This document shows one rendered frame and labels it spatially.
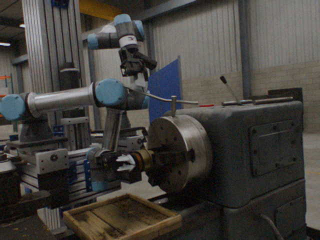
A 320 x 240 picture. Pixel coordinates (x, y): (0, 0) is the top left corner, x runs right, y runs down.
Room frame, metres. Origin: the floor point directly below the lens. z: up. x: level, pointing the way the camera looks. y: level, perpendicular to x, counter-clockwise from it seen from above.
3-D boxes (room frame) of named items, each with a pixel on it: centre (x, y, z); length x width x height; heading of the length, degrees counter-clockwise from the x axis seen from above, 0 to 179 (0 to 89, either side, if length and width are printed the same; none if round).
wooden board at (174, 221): (0.98, 0.17, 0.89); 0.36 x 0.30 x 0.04; 35
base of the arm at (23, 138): (1.36, 0.62, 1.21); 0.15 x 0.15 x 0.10
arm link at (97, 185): (1.24, 0.29, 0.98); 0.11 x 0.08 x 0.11; 179
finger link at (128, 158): (1.00, 0.14, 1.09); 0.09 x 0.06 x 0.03; 35
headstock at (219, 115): (1.38, -0.37, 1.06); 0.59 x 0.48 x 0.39; 125
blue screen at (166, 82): (8.09, -0.12, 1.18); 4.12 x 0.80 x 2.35; 13
